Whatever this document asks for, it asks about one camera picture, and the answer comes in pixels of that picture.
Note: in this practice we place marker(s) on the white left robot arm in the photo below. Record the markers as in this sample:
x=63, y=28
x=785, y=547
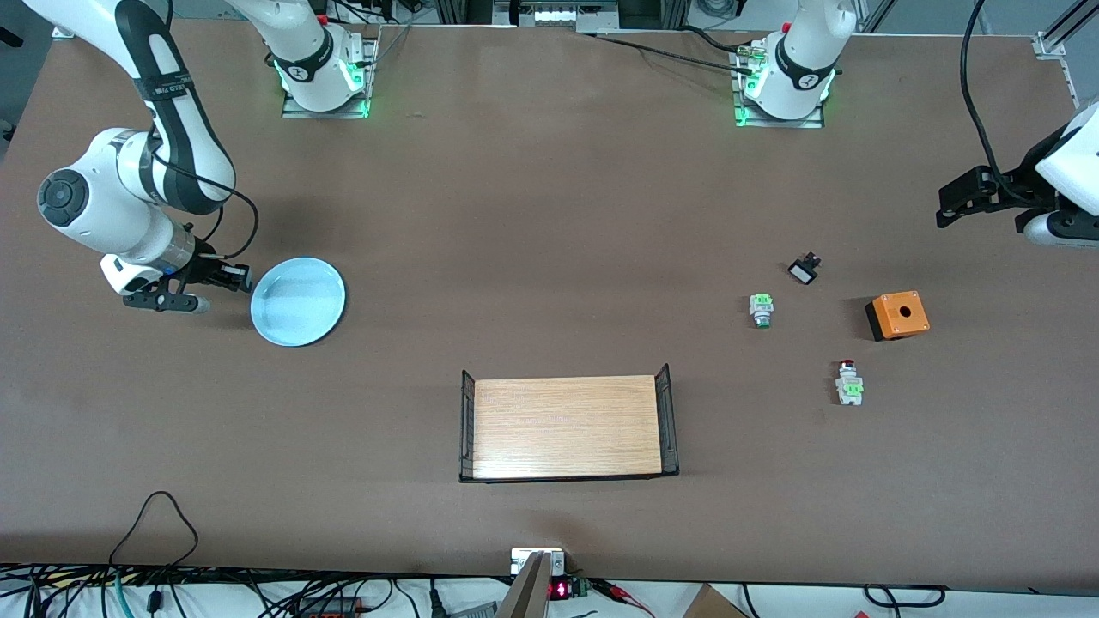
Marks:
x=803, y=60

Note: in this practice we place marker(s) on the red push button switch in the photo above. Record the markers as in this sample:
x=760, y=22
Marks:
x=850, y=386

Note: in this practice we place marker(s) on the aluminium corner bracket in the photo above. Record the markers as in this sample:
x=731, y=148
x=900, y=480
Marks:
x=1049, y=45

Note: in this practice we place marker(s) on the orange button enclosure box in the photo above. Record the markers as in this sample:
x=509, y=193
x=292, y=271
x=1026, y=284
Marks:
x=897, y=316

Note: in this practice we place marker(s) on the brown cardboard box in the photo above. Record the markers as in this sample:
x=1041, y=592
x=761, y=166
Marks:
x=713, y=605

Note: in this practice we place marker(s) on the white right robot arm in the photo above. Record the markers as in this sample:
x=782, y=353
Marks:
x=172, y=112

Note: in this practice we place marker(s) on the orange black device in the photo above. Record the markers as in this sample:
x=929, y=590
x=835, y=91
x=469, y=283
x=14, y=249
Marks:
x=330, y=608

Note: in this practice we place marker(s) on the aluminium frame rack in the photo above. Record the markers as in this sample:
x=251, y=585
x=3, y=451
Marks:
x=562, y=15

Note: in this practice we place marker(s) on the light blue round plate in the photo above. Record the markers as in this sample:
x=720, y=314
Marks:
x=298, y=302

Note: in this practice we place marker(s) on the small black white switch part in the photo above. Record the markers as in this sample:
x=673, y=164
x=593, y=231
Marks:
x=804, y=271

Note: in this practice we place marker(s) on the green push button switch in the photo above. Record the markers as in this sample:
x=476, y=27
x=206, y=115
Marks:
x=762, y=309

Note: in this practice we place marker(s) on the aluminium camera mast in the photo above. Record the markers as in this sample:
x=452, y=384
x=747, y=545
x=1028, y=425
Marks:
x=525, y=592

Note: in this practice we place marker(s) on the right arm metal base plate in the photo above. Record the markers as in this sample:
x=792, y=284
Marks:
x=371, y=86

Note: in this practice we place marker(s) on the red LED display module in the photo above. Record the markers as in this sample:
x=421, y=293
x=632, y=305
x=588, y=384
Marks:
x=561, y=590

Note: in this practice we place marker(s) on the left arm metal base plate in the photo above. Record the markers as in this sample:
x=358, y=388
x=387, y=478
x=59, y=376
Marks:
x=777, y=123

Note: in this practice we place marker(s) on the grey power adapter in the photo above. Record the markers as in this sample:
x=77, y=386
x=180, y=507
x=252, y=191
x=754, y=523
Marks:
x=472, y=611

